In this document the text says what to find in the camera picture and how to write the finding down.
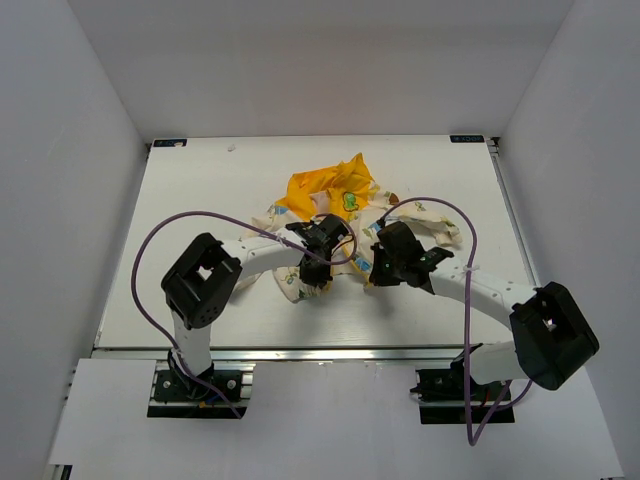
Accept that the cream dinosaur print baby jacket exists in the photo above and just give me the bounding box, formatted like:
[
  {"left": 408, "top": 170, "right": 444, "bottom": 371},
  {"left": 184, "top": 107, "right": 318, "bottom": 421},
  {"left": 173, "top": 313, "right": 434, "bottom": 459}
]
[{"left": 251, "top": 153, "right": 463, "bottom": 303}]

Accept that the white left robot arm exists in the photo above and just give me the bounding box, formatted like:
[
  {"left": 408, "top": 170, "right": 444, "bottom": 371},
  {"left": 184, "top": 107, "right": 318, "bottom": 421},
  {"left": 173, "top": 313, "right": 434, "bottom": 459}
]
[{"left": 161, "top": 214, "right": 349, "bottom": 399}]

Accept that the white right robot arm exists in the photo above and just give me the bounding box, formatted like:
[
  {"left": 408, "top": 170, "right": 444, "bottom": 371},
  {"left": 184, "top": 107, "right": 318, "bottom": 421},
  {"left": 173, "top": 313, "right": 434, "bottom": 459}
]
[{"left": 369, "top": 222, "right": 600, "bottom": 399}]

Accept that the blue right corner label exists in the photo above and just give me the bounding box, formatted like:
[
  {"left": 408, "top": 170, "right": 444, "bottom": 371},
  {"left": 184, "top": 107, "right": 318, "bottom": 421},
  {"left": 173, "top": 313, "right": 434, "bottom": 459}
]
[{"left": 449, "top": 135, "right": 485, "bottom": 144}]

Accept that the blue corner label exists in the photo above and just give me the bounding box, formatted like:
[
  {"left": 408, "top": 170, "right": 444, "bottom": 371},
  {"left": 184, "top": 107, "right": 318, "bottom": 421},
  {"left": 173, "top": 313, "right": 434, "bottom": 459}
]
[
  {"left": 449, "top": 135, "right": 485, "bottom": 144},
  {"left": 152, "top": 138, "right": 187, "bottom": 148}
]

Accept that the blue left corner label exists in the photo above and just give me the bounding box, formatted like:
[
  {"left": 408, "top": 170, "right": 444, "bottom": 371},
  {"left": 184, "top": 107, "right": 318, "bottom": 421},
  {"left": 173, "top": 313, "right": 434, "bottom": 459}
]
[{"left": 152, "top": 138, "right": 187, "bottom": 148}]

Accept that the aluminium front table rail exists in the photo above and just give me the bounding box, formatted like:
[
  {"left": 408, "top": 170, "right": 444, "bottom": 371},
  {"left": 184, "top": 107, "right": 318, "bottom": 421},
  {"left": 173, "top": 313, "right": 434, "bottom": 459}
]
[{"left": 89, "top": 345, "right": 571, "bottom": 365}]

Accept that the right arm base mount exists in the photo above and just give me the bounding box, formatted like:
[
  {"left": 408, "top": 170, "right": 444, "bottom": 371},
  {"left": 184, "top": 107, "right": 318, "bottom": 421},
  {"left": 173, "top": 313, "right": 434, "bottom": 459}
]
[{"left": 409, "top": 369, "right": 515, "bottom": 426}]

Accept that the aluminium right side rail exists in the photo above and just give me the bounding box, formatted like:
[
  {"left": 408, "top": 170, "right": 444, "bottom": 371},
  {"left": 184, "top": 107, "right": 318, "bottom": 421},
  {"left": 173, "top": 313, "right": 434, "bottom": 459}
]
[{"left": 488, "top": 137, "right": 571, "bottom": 361}]

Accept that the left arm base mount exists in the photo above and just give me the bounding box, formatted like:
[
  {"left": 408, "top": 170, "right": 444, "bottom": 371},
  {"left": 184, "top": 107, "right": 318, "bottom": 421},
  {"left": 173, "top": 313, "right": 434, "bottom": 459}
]
[{"left": 147, "top": 364, "right": 253, "bottom": 420}]

